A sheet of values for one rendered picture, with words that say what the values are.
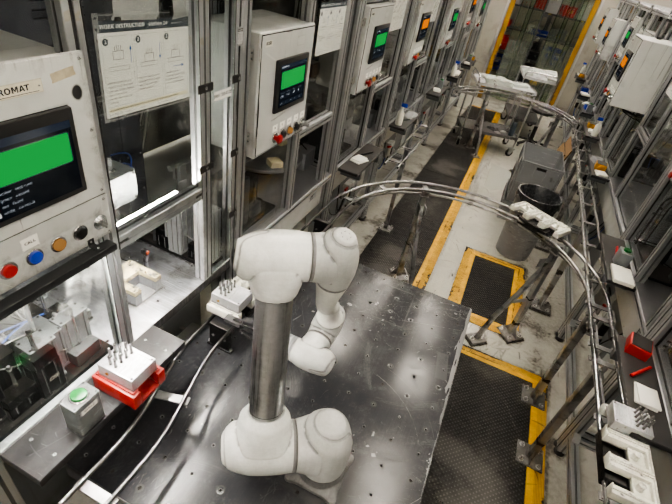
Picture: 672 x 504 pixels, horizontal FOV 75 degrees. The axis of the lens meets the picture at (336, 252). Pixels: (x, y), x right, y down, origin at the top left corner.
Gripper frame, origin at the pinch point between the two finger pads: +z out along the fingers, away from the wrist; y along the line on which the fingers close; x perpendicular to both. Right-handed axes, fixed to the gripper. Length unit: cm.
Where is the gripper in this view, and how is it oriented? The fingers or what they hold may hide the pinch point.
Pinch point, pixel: (233, 320)
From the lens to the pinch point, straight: 171.4
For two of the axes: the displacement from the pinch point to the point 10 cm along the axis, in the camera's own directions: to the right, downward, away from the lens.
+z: -9.0, -3.6, 2.4
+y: 1.6, -7.9, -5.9
